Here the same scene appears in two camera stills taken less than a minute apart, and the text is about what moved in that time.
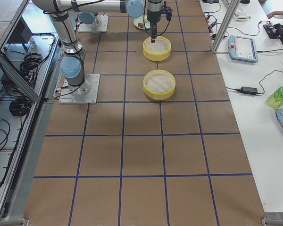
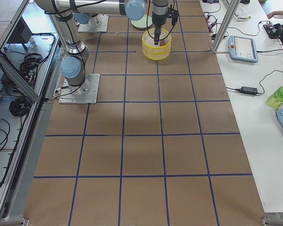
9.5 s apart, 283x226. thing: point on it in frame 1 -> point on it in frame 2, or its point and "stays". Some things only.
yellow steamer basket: [159, 84] -> [151, 51]
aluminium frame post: [233, 5] stays
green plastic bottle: [280, 96] stays
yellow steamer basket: [158, 51] stays
